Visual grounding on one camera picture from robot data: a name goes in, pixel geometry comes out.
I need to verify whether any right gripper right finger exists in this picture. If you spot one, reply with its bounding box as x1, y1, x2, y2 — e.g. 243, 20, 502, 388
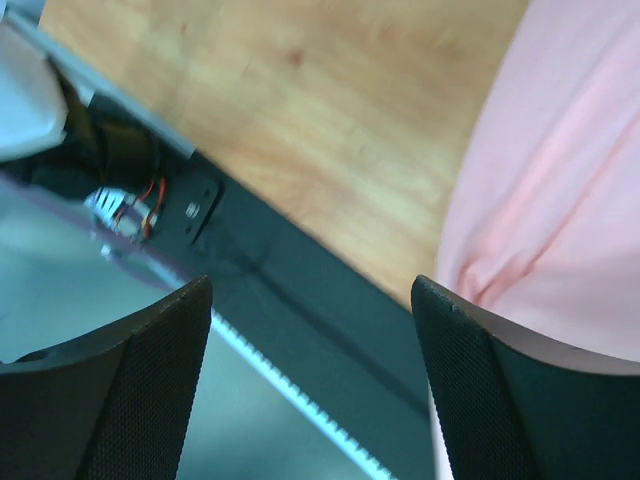
411, 276, 639, 479

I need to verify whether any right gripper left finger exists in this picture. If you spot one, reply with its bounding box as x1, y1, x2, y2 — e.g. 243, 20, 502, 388
1, 276, 213, 479

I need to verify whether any pink t shirt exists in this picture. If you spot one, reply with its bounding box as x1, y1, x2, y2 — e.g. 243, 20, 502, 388
435, 0, 640, 480

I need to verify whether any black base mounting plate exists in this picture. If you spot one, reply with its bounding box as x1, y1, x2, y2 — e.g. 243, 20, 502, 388
89, 94, 431, 451

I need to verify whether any white slotted cable duct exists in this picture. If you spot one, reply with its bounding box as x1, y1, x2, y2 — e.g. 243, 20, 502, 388
149, 259, 396, 480

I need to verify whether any aluminium frame rail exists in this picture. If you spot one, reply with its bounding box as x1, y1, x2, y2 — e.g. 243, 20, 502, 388
4, 1, 196, 158

